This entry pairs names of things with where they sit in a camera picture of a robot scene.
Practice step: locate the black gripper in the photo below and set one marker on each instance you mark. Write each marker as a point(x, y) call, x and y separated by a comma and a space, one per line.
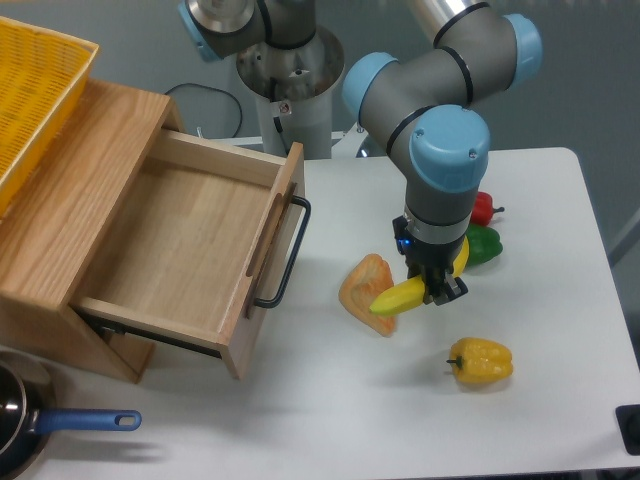
point(427, 260)

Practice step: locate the yellow banana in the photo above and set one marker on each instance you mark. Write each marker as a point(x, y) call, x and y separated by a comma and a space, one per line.
point(409, 294)

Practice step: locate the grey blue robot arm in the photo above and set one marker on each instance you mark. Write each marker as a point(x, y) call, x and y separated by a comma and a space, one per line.
point(419, 112)

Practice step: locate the open wooden top drawer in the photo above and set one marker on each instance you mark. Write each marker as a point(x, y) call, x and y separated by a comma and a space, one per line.
point(198, 251)

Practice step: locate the wooden drawer cabinet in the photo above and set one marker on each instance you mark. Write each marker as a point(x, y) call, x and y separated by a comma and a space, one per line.
point(56, 223)

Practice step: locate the green bell pepper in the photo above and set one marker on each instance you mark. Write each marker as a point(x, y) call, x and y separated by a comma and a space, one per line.
point(484, 244)

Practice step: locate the orange toast slice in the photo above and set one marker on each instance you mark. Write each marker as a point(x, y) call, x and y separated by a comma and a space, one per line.
point(365, 282)

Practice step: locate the red bell pepper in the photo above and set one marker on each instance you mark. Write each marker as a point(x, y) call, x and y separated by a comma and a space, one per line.
point(484, 209)

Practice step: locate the yellow bell pepper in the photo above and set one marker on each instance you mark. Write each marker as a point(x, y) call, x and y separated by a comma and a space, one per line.
point(480, 361)

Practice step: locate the black corner device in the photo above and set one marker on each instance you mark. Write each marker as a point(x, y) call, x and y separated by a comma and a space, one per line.
point(628, 421)

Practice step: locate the yellow plastic basket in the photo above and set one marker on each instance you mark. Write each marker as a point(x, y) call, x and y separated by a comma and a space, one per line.
point(43, 75)

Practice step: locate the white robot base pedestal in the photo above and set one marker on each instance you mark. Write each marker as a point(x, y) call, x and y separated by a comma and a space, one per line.
point(293, 92)

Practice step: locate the blue handled frying pan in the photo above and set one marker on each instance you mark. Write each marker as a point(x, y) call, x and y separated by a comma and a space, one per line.
point(30, 414)

